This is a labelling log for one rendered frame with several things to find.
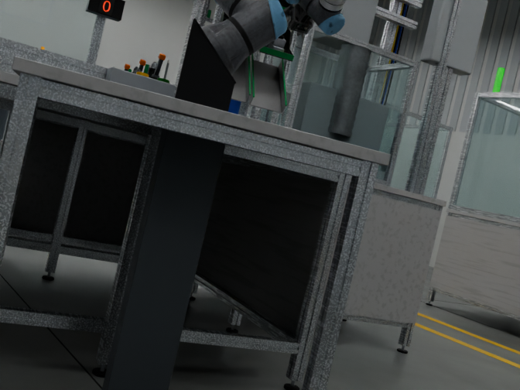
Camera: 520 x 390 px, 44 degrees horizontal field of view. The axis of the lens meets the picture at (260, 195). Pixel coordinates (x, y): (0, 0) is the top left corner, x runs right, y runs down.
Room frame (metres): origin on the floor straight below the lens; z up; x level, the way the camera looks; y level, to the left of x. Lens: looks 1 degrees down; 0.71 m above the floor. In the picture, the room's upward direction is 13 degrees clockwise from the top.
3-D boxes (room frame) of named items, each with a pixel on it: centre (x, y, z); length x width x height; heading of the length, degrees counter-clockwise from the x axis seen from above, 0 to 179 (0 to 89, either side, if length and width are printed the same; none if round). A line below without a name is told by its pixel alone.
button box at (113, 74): (2.04, 0.45, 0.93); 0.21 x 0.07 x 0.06; 116
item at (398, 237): (3.57, -0.35, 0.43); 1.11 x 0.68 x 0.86; 116
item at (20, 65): (1.83, 0.23, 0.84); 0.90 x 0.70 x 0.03; 104
